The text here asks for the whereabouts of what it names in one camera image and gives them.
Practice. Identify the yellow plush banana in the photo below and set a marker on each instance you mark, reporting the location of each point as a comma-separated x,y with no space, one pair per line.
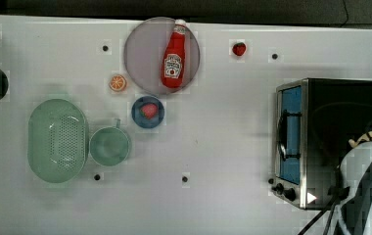
366,137

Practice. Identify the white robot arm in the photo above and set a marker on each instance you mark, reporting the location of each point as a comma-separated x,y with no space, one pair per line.
354,213

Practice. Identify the silver toaster oven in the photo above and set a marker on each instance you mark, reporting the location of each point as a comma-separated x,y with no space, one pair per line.
314,120

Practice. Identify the red plush strawberry in bowl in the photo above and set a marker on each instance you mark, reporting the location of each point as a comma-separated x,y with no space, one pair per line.
148,111

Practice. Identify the blue small bowl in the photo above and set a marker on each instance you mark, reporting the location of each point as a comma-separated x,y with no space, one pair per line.
140,120

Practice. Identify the red plush ketchup bottle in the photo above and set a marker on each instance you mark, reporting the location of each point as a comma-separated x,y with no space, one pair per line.
173,63

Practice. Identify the plush orange slice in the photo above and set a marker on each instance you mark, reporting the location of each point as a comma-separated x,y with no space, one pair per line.
118,83

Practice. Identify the grey round plate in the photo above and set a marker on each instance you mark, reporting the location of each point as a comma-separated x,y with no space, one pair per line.
143,55

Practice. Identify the green mug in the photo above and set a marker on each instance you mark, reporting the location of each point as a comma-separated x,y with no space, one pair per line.
110,145

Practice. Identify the red plush strawberry on table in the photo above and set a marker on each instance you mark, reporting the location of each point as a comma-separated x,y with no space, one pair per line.
239,49

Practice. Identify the green perforated colander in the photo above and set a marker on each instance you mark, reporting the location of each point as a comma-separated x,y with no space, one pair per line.
57,146

